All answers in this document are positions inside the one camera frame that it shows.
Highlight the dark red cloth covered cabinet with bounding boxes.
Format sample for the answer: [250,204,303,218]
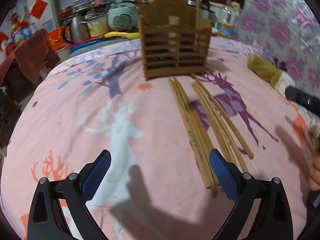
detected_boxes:
[1,29,60,85]

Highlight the red gift box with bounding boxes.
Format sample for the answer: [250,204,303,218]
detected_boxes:
[46,26,68,51]

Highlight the blue label tin can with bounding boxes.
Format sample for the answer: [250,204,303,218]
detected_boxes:
[22,23,37,39]

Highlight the clear oil jug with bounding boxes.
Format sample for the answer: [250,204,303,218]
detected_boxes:
[217,5,239,30]

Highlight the bamboo chopstick with green print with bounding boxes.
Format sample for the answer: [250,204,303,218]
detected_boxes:
[169,79,212,189]

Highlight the silver black pressure cooker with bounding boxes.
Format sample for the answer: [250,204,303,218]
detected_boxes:
[186,0,217,25]

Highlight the white rice cooker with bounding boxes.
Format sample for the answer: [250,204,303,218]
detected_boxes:
[107,1,138,31]

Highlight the floral purple cushion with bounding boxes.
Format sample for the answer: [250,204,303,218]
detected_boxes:
[234,0,319,96]

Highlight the green and white plush glove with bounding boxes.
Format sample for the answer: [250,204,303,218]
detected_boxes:
[247,54,296,98]

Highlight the yellow plastic rice paddle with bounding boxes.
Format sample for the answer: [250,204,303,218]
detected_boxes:
[104,31,140,40]

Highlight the pink deer print tablecloth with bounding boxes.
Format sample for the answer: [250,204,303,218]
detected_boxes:
[1,38,311,239]

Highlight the stainless steel electric kettle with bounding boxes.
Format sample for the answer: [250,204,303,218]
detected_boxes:
[61,15,90,44]

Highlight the person's right hand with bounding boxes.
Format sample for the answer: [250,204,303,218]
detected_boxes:
[309,122,320,191]

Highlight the cream enamel pot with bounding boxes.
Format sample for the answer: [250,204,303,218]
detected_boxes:
[87,17,109,37]

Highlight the wooden slatted utensil holder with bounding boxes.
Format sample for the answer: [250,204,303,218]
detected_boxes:
[138,0,212,80]

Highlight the red fu paper decoration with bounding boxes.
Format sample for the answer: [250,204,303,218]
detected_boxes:
[30,0,48,19]

